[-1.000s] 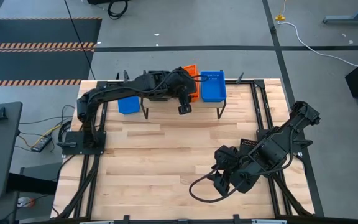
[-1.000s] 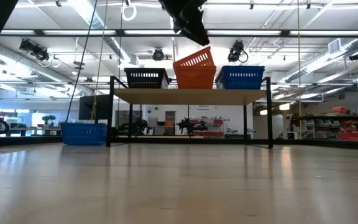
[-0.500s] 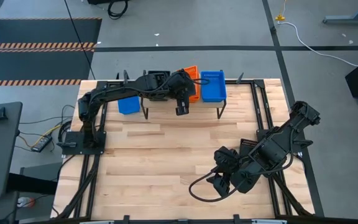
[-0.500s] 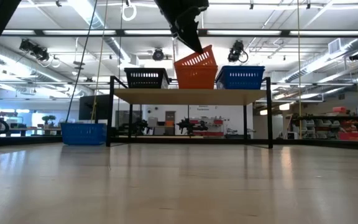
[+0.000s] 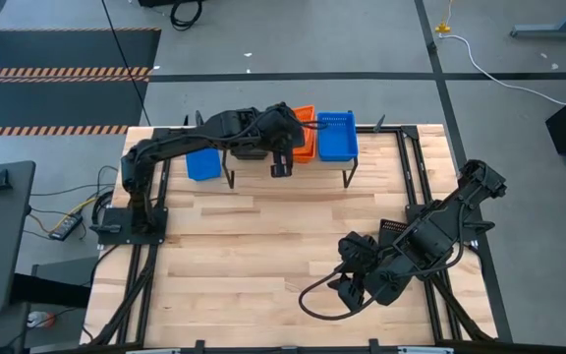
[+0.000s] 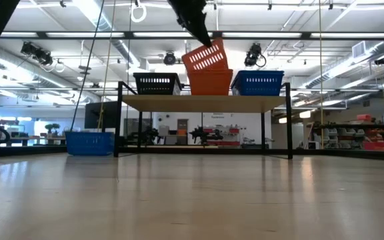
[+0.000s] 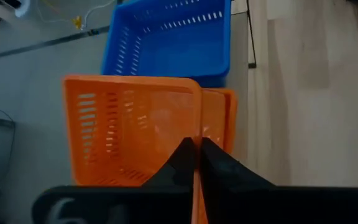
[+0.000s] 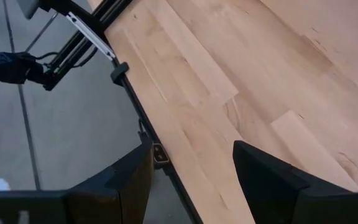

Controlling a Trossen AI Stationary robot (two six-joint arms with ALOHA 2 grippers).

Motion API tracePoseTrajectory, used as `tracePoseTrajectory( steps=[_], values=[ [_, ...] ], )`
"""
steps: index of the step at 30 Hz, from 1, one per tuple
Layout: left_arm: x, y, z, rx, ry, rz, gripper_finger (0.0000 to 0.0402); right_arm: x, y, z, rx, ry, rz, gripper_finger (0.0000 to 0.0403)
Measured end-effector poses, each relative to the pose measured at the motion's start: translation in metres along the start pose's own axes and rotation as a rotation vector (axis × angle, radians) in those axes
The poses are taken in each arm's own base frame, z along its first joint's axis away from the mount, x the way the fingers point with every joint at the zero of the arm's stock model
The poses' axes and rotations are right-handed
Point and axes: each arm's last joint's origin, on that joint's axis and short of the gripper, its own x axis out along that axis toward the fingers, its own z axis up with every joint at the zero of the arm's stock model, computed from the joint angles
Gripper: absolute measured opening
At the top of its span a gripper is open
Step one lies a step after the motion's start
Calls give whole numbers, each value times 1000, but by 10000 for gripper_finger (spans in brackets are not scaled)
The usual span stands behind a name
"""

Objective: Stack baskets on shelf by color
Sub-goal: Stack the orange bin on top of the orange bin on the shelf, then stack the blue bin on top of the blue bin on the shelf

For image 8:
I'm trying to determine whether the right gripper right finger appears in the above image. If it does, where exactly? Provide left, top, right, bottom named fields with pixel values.
left=232, top=140, right=347, bottom=224

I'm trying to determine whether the black table edge rail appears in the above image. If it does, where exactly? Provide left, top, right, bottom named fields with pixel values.
left=102, top=29, right=204, bottom=224

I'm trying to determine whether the small metal bracket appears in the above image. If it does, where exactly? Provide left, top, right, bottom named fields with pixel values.
left=152, top=142, right=171, bottom=165

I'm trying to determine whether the black table edge clamp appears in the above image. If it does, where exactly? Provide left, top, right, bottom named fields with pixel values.
left=109, top=61, right=131, bottom=87

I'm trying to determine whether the white strip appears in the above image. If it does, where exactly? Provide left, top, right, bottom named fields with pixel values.
left=65, top=11, right=117, bottom=61

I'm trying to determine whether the black aluminium frame beam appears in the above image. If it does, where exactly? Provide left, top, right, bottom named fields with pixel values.
left=42, top=0, right=134, bottom=92

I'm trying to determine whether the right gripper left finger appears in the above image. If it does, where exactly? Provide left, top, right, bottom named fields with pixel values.
left=66, top=141, right=155, bottom=224

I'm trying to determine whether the thin black cable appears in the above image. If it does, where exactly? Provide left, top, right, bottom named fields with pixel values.
left=35, top=46, right=100, bottom=70

